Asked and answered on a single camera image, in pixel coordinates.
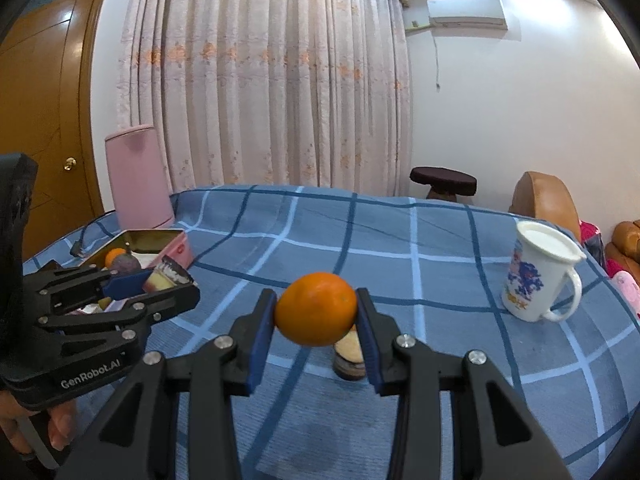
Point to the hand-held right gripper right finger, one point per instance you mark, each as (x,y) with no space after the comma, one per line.
(370,352)

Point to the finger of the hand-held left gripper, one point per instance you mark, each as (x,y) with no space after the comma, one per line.
(150,305)
(125,285)

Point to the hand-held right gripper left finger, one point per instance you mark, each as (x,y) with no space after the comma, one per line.
(260,347)

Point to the purple round fruit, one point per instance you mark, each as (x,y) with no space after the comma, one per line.
(125,264)

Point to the small yellow fruit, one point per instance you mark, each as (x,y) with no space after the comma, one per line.
(105,304)

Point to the small orange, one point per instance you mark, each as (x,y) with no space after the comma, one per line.
(113,256)

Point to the metal tin box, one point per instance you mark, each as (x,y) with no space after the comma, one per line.
(175,252)

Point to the large orange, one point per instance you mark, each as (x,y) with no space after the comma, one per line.
(315,310)

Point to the person's left hand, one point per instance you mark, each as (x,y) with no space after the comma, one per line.
(62,422)

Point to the pink electric kettle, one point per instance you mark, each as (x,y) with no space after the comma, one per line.
(137,180)

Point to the blue plaid tablecloth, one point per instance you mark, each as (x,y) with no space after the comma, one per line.
(440,260)

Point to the brass door knob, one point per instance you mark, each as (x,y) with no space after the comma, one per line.
(70,163)

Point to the white printed mug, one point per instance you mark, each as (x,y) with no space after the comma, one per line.
(537,280)

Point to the dark round stool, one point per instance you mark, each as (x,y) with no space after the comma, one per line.
(442,181)

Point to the wooden door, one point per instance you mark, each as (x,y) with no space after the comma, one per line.
(45,110)

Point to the brown leather armchair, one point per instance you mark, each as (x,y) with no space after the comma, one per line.
(545,200)

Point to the pink floral curtain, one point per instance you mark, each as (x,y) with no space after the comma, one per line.
(260,75)

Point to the pink cloth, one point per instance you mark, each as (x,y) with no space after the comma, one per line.
(590,232)

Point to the brown leather sofa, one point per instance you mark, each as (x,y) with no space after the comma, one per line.
(627,240)

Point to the white air conditioner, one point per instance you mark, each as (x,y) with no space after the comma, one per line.
(467,12)

